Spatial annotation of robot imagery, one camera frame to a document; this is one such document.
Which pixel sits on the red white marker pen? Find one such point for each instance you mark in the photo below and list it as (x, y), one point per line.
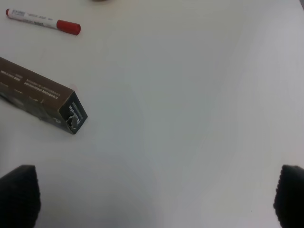
(61, 25)

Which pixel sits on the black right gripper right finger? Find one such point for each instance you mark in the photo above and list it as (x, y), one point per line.
(289, 198)

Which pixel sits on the brown rectangular cardboard box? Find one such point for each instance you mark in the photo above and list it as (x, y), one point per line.
(41, 97)

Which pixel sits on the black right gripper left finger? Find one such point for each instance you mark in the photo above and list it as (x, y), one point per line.
(20, 202)

